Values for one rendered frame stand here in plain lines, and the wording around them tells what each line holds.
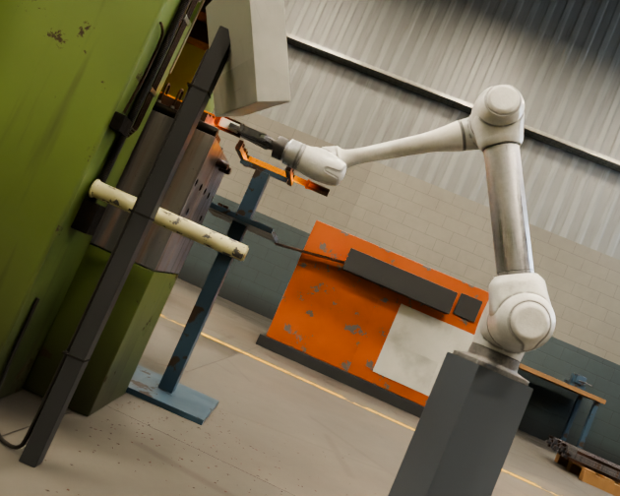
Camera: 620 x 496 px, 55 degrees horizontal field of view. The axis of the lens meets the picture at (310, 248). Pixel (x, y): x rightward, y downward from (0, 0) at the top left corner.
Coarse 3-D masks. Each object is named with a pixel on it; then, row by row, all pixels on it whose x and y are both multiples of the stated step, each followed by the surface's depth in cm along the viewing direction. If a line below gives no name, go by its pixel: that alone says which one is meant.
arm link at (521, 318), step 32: (480, 96) 169; (512, 96) 164; (480, 128) 170; (512, 128) 167; (512, 160) 167; (512, 192) 166; (512, 224) 165; (512, 256) 164; (512, 288) 160; (544, 288) 161; (512, 320) 155; (544, 320) 153
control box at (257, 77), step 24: (216, 0) 144; (240, 0) 128; (264, 0) 124; (216, 24) 146; (240, 24) 130; (264, 24) 125; (240, 48) 132; (264, 48) 125; (240, 72) 133; (264, 72) 126; (288, 72) 128; (216, 96) 153; (240, 96) 135; (264, 96) 127; (288, 96) 129
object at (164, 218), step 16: (96, 192) 155; (112, 192) 155; (128, 208) 155; (160, 208) 157; (160, 224) 156; (176, 224) 155; (192, 224) 156; (208, 240) 155; (224, 240) 155; (240, 256) 155
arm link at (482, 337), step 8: (488, 304) 183; (488, 312) 177; (480, 320) 185; (480, 328) 181; (480, 336) 181; (488, 336) 177; (480, 344) 180; (488, 344) 178; (496, 344) 176; (504, 352) 177; (512, 352) 177; (520, 352) 178; (520, 360) 180
